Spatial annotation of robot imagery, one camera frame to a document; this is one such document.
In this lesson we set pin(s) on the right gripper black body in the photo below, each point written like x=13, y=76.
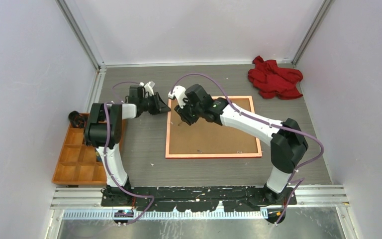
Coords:
x=189, y=113

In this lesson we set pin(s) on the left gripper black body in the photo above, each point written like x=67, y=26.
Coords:
x=149, y=105

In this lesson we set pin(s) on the red picture frame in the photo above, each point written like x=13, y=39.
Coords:
x=207, y=140

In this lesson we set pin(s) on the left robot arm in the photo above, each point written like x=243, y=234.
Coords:
x=103, y=131

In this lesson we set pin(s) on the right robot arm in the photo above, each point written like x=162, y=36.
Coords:
x=287, y=146

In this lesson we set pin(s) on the red cloth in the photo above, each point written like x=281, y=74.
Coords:
x=271, y=80

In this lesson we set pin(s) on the wooden compartment tray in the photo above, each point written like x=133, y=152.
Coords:
x=78, y=164

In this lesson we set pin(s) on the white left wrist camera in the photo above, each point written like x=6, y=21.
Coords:
x=148, y=88

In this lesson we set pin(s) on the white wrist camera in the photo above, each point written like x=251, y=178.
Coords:
x=148, y=88
x=178, y=93

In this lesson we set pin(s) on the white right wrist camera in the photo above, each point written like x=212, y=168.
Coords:
x=178, y=93

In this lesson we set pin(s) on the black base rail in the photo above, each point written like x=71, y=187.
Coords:
x=196, y=199

